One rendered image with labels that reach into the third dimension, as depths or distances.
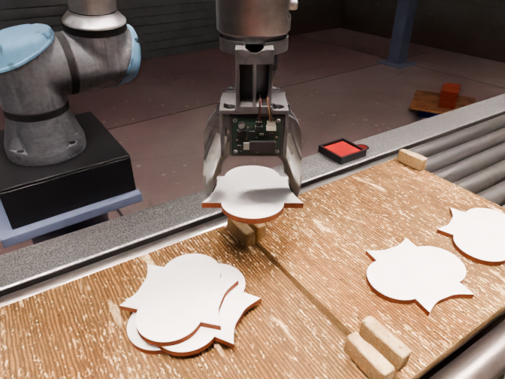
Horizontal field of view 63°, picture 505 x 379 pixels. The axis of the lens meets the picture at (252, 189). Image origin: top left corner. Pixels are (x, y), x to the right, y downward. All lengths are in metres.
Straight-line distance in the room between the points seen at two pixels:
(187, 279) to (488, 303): 0.39
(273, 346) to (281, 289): 0.09
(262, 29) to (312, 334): 0.34
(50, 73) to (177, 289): 0.48
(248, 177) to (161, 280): 0.18
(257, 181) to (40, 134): 0.46
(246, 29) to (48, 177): 0.54
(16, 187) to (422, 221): 0.71
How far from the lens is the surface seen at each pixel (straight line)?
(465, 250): 0.68
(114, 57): 0.86
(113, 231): 0.73
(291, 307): 0.54
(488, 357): 0.58
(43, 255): 0.72
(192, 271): 0.55
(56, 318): 0.58
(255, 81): 0.41
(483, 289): 0.64
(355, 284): 0.58
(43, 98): 0.85
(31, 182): 0.85
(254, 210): 0.49
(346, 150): 0.94
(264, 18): 0.41
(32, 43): 0.82
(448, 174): 0.94
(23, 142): 0.88
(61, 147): 0.88
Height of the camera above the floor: 1.34
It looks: 32 degrees down
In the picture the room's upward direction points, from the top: straight up
